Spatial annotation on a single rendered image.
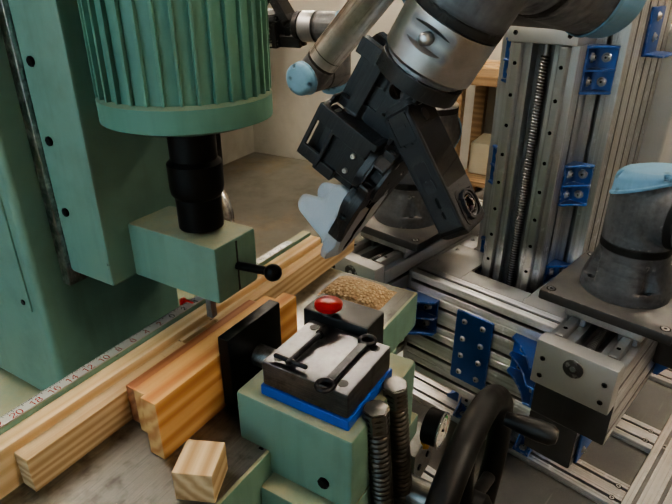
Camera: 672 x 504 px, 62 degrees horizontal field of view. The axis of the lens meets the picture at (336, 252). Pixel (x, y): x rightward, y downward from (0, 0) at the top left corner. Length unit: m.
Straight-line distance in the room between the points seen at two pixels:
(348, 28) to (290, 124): 3.31
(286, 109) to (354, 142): 4.09
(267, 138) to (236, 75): 4.17
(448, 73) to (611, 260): 0.70
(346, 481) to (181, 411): 0.18
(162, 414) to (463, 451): 0.28
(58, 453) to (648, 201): 0.89
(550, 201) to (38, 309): 0.93
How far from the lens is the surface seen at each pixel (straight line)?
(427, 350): 1.36
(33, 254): 0.76
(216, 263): 0.62
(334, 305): 0.58
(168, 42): 0.53
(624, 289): 1.08
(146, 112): 0.54
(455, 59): 0.43
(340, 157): 0.48
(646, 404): 1.92
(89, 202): 0.68
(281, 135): 4.63
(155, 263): 0.69
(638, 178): 1.03
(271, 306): 0.64
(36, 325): 0.82
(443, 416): 0.96
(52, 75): 0.66
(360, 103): 0.48
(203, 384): 0.61
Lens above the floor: 1.33
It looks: 26 degrees down
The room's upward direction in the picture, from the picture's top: straight up
